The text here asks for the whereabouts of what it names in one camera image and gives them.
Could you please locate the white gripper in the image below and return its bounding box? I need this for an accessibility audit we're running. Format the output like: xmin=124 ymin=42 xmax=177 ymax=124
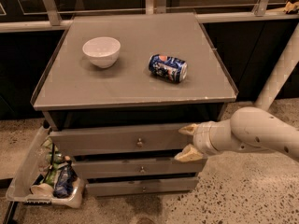
xmin=174 ymin=120 xmax=232 ymax=162

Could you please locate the grey top drawer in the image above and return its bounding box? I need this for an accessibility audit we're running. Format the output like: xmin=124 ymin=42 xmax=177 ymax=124
xmin=50 ymin=123 xmax=192 ymax=156

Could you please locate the grey drawer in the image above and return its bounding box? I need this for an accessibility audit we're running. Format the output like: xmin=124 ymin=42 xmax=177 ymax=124
xmin=73 ymin=158 xmax=206 ymax=179
xmin=50 ymin=123 xmax=192 ymax=156
xmin=86 ymin=177 xmax=198 ymax=196

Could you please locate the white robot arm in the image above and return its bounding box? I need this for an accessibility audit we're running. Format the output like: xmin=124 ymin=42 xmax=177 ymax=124
xmin=175 ymin=107 xmax=299 ymax=162

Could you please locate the metal drawer knob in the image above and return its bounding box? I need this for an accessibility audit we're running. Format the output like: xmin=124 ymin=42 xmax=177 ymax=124
xmin=135 ymin=138 xmax=144 ymax=148

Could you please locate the grey drawer cabinet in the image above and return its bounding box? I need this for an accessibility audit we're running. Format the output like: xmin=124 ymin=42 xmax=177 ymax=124
xmin=30 ymin=12 xmax=240 ymax=133

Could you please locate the grey bottom drawer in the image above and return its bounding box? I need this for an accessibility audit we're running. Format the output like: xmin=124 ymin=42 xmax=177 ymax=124
xmin=86 ymin=177 xmax=198 ymax=196

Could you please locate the grey middle drawer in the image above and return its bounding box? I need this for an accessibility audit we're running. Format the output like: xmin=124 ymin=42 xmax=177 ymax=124
xmin=73 ymin=158 xmax=206 ymax=179

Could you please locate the blue soda can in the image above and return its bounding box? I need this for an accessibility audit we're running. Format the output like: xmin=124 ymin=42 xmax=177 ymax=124
xmin=149 ymin=54 xmax=188 ymax=83

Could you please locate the white diagonal support pole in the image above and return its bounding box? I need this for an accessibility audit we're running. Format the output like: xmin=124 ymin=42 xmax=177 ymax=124
xmin=254 ymin=24 xmax=299 ymax=111

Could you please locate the white ceramic bowl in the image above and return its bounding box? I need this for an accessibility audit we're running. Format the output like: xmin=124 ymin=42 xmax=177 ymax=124
xmin=82 ymin=36 xmax=121 ymax=68

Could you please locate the blue snack bag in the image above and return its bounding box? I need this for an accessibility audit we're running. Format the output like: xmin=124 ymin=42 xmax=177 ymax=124
xmin=53 ymin=160 xmax=78 ymax=199

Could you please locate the white paper cup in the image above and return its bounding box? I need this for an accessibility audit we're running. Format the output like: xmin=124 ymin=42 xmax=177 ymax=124
xmin=30 ymin=183 xmax=54 ymax=197

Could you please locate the clear plastic bin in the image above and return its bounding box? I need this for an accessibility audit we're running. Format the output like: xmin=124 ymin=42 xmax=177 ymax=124
xmin=6 ymin=127 xmax=84 ymax=208

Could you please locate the metal railing frame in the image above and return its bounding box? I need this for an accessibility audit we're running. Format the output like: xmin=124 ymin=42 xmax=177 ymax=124
xmin=0 ymin=0 xmax=298 ymax=33

